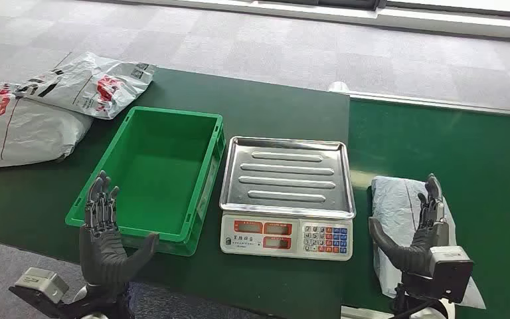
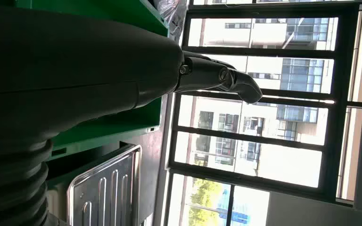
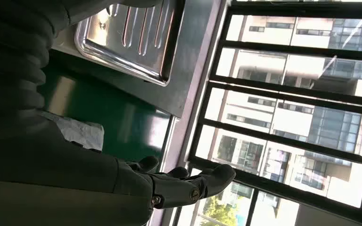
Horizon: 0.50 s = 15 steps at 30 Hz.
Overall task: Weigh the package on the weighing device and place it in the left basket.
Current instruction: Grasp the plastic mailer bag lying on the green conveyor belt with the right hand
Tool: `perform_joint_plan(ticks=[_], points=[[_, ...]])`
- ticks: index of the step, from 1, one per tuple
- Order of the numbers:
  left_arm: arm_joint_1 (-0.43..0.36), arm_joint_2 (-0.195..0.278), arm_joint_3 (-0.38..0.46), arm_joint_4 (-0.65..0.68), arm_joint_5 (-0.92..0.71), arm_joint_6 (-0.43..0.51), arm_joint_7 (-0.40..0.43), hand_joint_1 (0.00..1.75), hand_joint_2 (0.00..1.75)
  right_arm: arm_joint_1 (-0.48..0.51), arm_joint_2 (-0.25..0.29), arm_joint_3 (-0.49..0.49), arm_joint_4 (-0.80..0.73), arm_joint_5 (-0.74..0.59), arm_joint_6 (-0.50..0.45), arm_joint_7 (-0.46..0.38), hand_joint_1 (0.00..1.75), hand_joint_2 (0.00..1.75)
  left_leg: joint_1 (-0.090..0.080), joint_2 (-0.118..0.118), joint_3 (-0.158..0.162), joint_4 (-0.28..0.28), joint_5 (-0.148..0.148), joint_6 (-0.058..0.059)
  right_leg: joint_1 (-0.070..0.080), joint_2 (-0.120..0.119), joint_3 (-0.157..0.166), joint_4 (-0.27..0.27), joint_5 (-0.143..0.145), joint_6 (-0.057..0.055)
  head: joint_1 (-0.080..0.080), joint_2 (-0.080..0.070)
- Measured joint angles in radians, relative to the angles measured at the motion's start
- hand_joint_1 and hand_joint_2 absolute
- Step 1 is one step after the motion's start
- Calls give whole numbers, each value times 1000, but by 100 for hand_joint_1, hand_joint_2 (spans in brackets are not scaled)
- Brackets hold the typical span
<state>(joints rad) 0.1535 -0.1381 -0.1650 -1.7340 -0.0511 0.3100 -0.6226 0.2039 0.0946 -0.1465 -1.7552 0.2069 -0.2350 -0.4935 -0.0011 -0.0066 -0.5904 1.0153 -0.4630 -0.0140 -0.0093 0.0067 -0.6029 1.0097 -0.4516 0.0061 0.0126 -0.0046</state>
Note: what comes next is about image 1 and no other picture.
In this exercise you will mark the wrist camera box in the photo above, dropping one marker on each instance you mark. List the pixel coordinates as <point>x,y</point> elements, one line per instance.
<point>41,281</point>
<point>450,273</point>

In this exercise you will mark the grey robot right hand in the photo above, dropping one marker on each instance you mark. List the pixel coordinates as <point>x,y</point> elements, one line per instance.
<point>418,257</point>

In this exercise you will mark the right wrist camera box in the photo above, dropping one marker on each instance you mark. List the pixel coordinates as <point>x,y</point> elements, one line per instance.
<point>450,273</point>

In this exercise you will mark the aluminium conveyor side rail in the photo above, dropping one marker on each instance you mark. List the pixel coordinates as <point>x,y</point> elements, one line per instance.
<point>435,105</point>

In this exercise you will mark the grey plastic mailer package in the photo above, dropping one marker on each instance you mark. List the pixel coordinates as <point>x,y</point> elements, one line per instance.
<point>393,202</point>

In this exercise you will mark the green plastic basket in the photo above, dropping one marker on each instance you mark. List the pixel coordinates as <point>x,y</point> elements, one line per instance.
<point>158,176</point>

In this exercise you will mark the large white mailer package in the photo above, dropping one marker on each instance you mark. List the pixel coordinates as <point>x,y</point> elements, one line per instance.
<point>26,132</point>

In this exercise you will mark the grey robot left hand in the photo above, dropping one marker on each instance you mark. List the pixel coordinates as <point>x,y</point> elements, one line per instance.
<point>101,251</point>

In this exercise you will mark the white mailer package red print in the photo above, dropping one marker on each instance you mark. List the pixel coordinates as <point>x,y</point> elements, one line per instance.
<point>83,83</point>

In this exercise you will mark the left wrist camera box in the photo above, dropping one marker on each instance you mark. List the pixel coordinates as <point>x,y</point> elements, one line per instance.
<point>41,281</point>

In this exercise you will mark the white scale with steel tray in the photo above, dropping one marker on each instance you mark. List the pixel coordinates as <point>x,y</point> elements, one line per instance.
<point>286,176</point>

